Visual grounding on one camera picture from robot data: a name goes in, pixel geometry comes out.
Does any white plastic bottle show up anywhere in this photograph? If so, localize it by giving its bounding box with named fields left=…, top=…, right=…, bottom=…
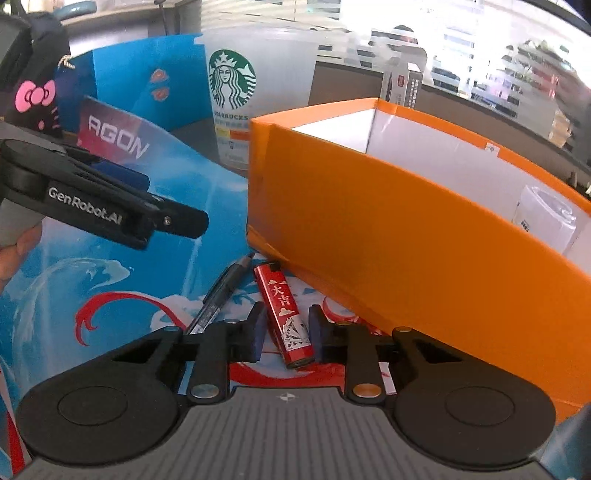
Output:
left=515, top=185, right=578, bottom=254

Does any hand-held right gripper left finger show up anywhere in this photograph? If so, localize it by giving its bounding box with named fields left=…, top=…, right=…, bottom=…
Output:
left=113, top=302, right=269, bottom=407

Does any glass office partition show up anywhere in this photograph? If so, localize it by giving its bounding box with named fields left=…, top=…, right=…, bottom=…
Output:
left=314, top=0, right=591, bottom=162

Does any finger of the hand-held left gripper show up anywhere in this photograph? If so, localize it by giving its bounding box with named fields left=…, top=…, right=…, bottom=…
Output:
left=154, top=196, right=210, bottom=239
left=92, top=159, right=151, bottom=195

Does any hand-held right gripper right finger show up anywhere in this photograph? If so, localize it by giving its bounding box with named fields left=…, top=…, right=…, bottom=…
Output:
left=307, top=305, right=462, bottom=407

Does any clear plastic cup green logo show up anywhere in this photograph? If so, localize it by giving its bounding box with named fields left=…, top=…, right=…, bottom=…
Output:
left=194, top=25, right=319, bottom=176

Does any person's left hand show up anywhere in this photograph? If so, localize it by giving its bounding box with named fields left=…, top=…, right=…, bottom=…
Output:
left=0, top=225, right=43, bottom=283

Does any white marker box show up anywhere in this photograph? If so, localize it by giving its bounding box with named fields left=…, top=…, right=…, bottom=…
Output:
left=379, top=62, right=423, bottom=109

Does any red lighter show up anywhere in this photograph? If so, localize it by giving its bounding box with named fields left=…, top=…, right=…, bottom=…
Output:
left=253, top=262, right=316, bottom=369

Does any black pen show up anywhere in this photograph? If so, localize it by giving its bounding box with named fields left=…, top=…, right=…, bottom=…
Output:
left=185, top=251, right=256, bottom=335

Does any blue printed panel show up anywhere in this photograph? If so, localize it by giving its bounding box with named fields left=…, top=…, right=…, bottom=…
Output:
left=55, top=34, right=213, bottom=134

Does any orange cardboard box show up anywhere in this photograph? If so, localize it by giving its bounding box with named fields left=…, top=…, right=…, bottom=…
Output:
left=247, top=98, right=591, bottom=425

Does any blue printed desk mat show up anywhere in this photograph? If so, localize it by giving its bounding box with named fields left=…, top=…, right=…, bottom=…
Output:
left=0, top=95, right=398, bottom=480

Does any black bag with pink bow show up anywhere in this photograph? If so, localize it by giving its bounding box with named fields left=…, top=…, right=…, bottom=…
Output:
left=0, top=11, right=70, bottom=139

